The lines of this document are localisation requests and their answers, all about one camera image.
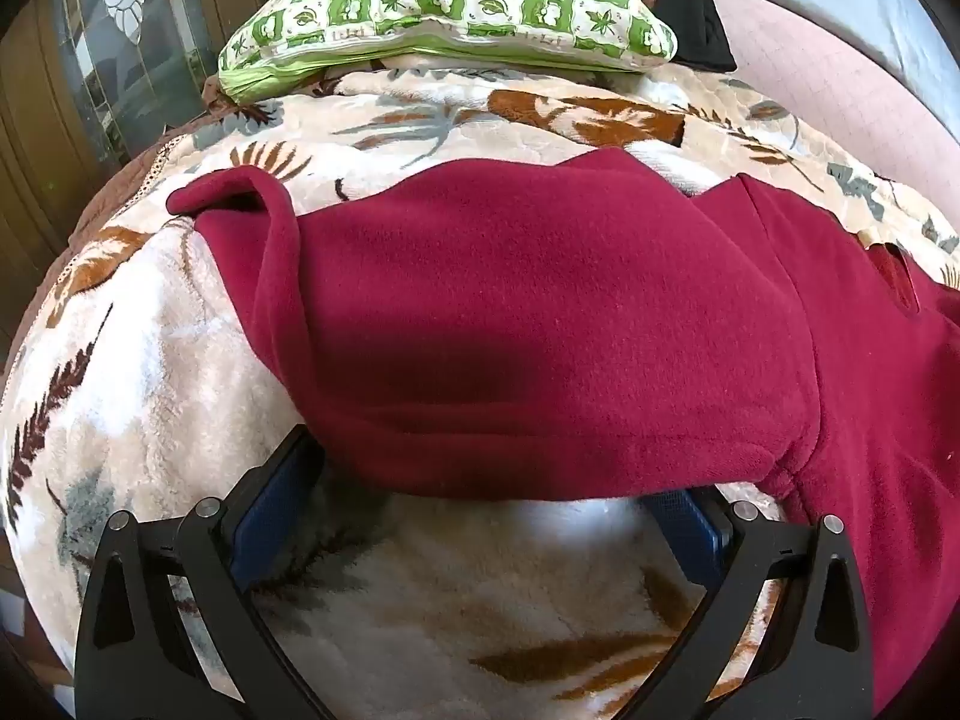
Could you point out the wooden door with glass panel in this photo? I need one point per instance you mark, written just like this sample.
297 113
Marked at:
135 52

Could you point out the pink bed sheet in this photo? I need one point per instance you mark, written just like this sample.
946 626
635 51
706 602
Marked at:
825 82

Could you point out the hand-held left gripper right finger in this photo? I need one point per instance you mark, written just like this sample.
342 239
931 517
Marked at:
686 531

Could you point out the black cloth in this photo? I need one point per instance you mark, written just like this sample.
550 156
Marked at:
691 22

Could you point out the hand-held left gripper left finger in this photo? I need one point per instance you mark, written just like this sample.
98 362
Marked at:
271 511

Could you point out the dark red fleece garment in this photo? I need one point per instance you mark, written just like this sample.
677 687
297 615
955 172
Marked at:
525 315

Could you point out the cream leaf print blanket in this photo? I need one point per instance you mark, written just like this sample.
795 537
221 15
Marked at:
150 390

